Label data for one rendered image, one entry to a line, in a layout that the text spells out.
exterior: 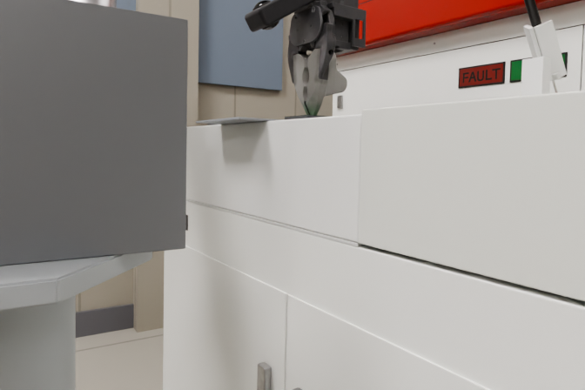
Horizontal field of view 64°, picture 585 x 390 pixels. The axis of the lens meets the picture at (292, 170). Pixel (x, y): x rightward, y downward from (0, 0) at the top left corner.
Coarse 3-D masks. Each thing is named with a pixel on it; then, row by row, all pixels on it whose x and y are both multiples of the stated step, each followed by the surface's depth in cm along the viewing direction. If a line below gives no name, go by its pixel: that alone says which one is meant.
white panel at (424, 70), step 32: (448, 32) 115; (480, 32) 108; (512, 32) 101; (576, 32) 91; (352, 64) 144; (384, 64) 133; (416, 64) 123; (448, 64) 115; (480, 64) 108; (576, 64) 91; (352, 96) 144; (384, 96) 133; (416, 96) 123; (448, 96) 115; (480, 96) 108; (512, 96) 101
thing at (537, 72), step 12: (540, 24) 62; (552, 24) 61; (528, 36) 64; (540, 36) 62; (552, 36) 62; (540, 48) 63; (552, 48) 63; (528, 60) 63; (540, 60) 62; (552, 60) 63; (528, 72) 63; (540, 72) 62; (552, 72) 64; (564, 72) 64; (528, 84) 63; (540, 84) 62
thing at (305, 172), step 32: (192, 128) 88; (224, 128) 77; (256, 128) 68; (288, 128) 61; (320, 128) 56; (352, 128) 51; (192, 160) 88; (224, 160) 77; (256, 160) 68; (288, 160) 62; (320, 160) 56; (352, 160) 51; (192, 192) 88; (224, 192) 77; (256, 192) 69; (288, 192) 62; (320, 192) 56; (352, 192) 51; (288, 224) 62; (320, 224) 56; (352, 224) 51
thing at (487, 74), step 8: (496, 64) 104; (464, 72) 111; (472, 72) 109; (480, 72) 108; (488, 72) 106; (496, 72) 104; (464, 80) 111; (472, 80) 109; (480, 80) 108; (488, 80) 106; (496, 80) 104
